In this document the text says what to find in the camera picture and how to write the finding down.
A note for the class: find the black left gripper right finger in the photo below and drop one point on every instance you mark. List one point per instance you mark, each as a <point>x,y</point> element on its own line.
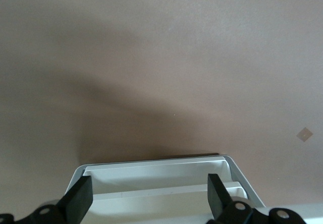
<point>217,196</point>

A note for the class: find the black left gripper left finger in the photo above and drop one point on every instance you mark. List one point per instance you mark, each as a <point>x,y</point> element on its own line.
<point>80,196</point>

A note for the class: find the white plastic drawer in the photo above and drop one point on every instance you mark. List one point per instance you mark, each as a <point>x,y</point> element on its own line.
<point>151,181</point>

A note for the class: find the brown tape patch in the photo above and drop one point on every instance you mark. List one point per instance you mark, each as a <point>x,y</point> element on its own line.
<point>304,134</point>

